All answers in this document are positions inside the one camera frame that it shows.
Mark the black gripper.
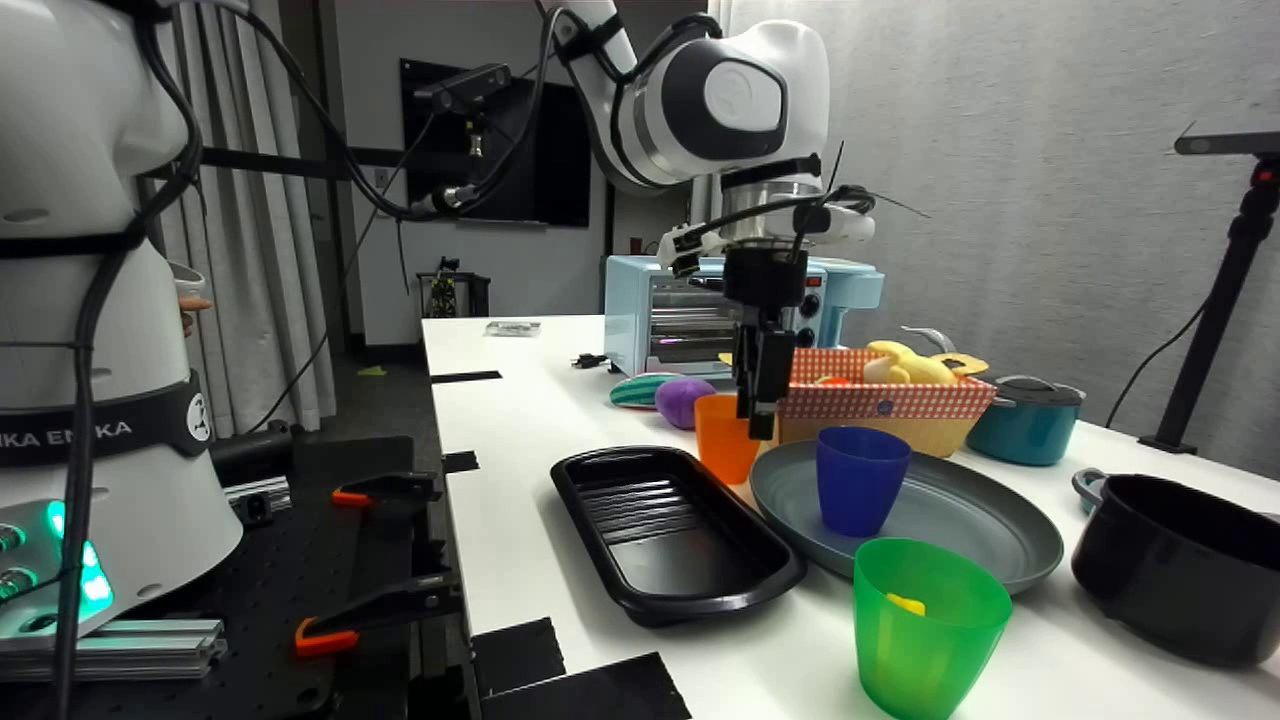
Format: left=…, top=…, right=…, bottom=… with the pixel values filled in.
left=721, top=239, right=813, bottom=445

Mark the orange plastic cup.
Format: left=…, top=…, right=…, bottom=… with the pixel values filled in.
left=694, top=390, right=770, bottom=493

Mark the blue plastic cup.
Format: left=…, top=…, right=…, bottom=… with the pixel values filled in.
left=813, top=423, right=918, bottom=541

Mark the green translucent cup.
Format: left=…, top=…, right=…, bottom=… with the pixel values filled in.
left=852, top=537, right=1018, bottom=720

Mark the purple ball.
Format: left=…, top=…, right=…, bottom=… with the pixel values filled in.
left=653, top=377, right=721, bottom=433

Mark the red checkered toy box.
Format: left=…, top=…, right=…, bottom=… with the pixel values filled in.
left=775, top=347, right=1002, bottom=460

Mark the toy watermelon slice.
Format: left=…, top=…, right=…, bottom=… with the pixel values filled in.
left=610, top=373, right=671, bottom=414

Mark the black plastic tray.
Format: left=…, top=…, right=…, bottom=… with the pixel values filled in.
left=548, top=445, right=813, bottom=631

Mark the grey round plate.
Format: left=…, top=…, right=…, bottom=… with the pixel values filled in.
left=748, top=435, right=1069, bottom=602

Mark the teal toy pot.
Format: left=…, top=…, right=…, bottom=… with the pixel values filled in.
left=963, top=373, right=1091, bottom=474

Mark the metal kettle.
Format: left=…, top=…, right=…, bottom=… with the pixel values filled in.
left=411, top=255, right=497, bottom=320

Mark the black tripod stand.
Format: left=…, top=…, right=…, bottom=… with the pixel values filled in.
left=1140, top=128, right=1280, bottom=457

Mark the black cooking pot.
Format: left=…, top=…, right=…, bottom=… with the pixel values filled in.
left=1069, top=464, right=1280, bottom=673

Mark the white window curtain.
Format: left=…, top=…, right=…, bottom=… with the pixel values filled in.
left=164, top=0, right=348, bottom=445

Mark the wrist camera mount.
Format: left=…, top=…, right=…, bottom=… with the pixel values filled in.
left=656, top=179, right=889, bottom=272

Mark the black wall monitor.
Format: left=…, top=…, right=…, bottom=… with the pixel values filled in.
left=395, top=57, right=598, bottom=231

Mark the orange handled clamp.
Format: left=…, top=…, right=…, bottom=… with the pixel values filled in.
left=327, top=467, right=444, bottom=517
left=292, top=574, right=466, bottom=664

